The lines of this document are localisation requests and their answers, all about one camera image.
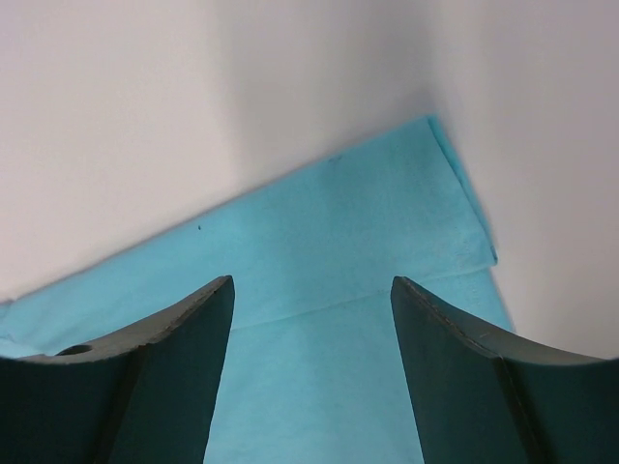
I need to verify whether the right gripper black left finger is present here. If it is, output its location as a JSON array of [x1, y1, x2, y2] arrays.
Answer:
[[1, 276, 235, 463]]

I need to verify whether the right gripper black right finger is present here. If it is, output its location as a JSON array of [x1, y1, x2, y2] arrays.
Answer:
[[391, 276, 618, 463]]

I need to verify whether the turquoise t shirt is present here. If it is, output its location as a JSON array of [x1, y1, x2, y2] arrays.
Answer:
[[1, 116, 511, 463]]

